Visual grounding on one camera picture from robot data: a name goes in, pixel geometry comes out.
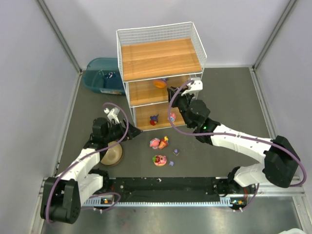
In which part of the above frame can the purple bunny pink donut toy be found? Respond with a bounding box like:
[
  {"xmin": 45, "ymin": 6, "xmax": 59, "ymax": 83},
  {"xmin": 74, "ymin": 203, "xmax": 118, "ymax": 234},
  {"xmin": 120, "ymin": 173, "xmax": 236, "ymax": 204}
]
[{"xmin": 153, "ymin": 78, "xmax": 168, "ymax": 89}]

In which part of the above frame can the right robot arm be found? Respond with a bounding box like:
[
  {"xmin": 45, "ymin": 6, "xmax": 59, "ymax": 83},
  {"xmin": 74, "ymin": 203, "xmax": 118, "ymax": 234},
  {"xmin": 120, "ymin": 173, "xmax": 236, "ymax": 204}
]
[{"xmin": 167, "ymin": 87, "xmax": 302, "ymax": 188}]

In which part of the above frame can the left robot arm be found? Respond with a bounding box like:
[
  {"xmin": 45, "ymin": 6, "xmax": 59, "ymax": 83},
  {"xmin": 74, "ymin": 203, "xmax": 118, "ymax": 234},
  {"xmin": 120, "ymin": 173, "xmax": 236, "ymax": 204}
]
[{"xmin": 40, "ymin": 117, "xmax": 142, "ymax": 224}]

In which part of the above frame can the pink melody toy on shelf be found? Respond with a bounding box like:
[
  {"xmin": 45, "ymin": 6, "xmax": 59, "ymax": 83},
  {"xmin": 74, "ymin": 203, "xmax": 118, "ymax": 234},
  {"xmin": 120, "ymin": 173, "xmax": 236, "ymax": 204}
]
[{"xmin": 167, "ymin": 112, "xmax": 176, "ymax": 122}]

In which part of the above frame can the blue stitch toy figure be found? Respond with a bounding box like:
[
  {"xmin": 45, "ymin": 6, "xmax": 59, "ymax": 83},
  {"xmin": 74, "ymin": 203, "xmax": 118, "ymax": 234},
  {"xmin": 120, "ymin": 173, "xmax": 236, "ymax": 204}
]
[{"xmin": 150, "ymin": 115, "xmax": 159, "ymax": 126}]

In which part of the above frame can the tan overturned bowl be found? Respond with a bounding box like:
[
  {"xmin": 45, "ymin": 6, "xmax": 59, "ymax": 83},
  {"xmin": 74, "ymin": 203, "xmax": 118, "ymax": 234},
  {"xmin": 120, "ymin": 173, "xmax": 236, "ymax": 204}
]
[{"xmin": 100, "ymin": 144, "xmax": 123, "ymax": 166}]

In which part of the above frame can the dark blue object in bin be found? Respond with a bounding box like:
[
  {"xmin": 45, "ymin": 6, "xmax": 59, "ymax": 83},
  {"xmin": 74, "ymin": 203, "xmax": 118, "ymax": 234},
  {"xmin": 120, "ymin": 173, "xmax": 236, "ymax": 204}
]
[{"xmin": 104, "ymin": 72, "xmax": 116, "ymax": 80}]

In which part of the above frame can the teal plastic bin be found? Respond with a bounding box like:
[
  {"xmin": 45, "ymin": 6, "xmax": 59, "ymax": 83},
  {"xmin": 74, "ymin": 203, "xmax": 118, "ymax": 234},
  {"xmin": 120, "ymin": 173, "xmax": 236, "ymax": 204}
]
[{"xmin": 82, "ymin": 58, "xmax": 125, "ymax": 95}]

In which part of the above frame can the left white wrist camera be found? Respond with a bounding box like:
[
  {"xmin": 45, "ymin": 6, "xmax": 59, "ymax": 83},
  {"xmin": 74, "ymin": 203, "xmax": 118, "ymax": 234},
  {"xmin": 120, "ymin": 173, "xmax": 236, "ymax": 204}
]
[{"xmin": 103, "ymin": 107, "xmax": 120, "ymax": 124}]

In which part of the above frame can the white wire wooden shelf rack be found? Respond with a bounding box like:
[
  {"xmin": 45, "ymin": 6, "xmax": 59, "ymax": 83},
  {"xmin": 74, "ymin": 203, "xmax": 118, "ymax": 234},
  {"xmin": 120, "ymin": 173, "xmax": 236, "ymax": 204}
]
[{"xmin": 116, "ymin": 21, "xmax": 207, "ymax": 131}]

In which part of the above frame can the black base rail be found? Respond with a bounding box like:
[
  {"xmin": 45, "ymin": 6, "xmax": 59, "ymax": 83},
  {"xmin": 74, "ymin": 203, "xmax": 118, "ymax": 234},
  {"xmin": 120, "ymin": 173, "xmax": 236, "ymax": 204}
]
[{"xmin": 107, "ymin": 177, "xmax": 230, "ymax": 203}]

